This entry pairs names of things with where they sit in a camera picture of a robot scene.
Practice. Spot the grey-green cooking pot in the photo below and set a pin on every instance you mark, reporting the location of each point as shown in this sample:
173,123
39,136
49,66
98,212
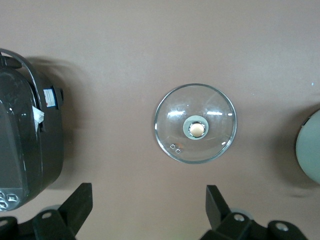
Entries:
311,150

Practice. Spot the brown table cloth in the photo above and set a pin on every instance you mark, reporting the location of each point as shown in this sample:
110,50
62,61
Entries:
150,37

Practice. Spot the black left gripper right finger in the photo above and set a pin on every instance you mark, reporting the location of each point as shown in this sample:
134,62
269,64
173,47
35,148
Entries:
220,212

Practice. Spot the glass lid with gold knob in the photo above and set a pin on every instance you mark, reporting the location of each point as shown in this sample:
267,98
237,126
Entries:
196,130

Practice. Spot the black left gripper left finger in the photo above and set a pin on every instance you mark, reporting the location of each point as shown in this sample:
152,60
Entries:
75,207

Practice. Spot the black rice cooker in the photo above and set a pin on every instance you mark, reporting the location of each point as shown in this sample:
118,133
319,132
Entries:
22,140

